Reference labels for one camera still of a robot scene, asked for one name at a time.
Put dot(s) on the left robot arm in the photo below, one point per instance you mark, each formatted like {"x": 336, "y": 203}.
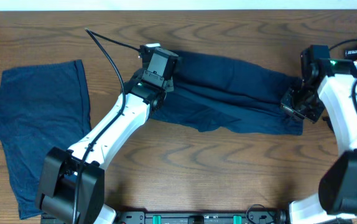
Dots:
{"x": 71, "y": 186}

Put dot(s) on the black garment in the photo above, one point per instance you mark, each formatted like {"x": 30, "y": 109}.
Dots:
{"x": 351, "y": 54}

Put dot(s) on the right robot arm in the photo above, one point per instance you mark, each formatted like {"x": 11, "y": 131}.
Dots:
{"x": 328, "y": 85}

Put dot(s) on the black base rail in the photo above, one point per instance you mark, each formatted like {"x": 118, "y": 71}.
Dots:
{"x": 253, "y": 216}

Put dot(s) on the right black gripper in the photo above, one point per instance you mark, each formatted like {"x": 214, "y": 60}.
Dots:
{"x": 286, "y": 102}

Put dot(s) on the navy blue shorts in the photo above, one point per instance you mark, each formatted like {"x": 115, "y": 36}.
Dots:
{"x": 212, "y": 92}

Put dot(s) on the navy blue folded garment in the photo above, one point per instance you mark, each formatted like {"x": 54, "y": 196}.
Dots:
{"x": 41, "y": 107}

